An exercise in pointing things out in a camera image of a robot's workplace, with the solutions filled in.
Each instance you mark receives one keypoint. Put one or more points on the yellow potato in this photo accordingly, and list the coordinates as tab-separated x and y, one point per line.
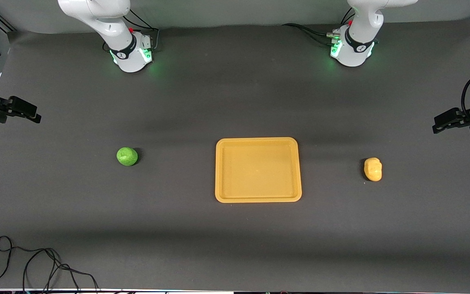
373	169

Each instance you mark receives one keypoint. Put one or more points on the green apple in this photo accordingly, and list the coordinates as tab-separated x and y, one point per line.
127	156

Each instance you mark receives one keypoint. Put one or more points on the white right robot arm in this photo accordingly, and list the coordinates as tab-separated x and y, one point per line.
108	24

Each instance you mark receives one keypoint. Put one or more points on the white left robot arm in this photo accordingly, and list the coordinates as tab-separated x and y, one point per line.
359	36

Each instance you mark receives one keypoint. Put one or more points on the yellow plastic tray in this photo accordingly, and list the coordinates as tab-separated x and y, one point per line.
258	170

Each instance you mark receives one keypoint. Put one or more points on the black frame rail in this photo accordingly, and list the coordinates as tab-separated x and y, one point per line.
2	20

